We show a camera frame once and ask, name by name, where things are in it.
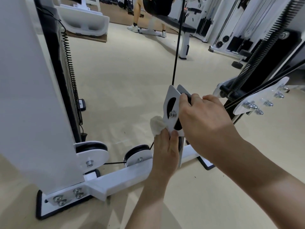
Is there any person's left hand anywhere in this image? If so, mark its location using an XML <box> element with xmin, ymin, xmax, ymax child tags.
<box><xmin>151</xmin><ymin>128</ymin><xmax>181</xmax><ymax>182</ymax></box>

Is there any person's right hand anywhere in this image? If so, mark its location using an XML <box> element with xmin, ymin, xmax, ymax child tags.
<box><xmin>177</xmin><ymin>94</ymin><xmax>243</xmax><ymax>165</ymax></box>

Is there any white cleaning wipe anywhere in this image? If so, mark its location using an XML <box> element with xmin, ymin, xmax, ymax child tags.
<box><xmin>150</xmin><ymin>115</ymin><xmax>167</xmax><ymax>137</ymax></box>

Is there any white gym machine frame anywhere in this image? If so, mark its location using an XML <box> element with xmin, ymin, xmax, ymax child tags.
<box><xmin>0</xmin><ymin>0</ymin><xmax>305</xmax><ymax>221</ymax></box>

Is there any person's left forearm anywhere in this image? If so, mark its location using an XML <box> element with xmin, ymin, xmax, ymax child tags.
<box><xmin>125</xmin><ymin>174</ymin><xmax>177</xmax><ymax>229</ymax></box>

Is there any person's right forearm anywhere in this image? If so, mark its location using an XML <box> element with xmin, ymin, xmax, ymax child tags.
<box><xmin>214</xmin><ymin>135</ymin><xmax>305</xmax><ymax>229</ymax></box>

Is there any black dumbbell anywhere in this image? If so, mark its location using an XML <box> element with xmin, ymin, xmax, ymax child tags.
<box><xmin>231</xmin><ymin>50</ymin><xmax>253</xmax><ymax>69</ymax></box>

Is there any brown cardboard sheet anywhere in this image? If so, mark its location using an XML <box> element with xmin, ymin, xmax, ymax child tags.
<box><xmin>65</xmin><ymin>30</ymin><xmax>108</xmax><ymax>43</ymax></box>

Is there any black weight stack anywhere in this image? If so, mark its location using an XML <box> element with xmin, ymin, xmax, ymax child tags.
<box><xmin>34</xmin><ymin>0</ymin><xmax>83</xmax><ymax>143</ymax></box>

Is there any thin black steel cable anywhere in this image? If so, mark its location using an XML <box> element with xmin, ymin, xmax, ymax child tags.
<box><xmin>171</xmin><ymin>0</ymin><xmax>187</xmax><ymax>86</ymax></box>

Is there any white cable crossover machine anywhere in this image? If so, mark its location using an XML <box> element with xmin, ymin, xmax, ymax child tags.
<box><xmin>196</xmin><ymin>0</ymin><xmax>262</xmax><ymax>55</ymax></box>

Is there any black flat bench white frame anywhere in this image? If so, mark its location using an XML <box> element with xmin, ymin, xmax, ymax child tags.
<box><xmin>138</xmin><ymin>14</ymin><xmax>197</xmax><ymax>60</ymax></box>

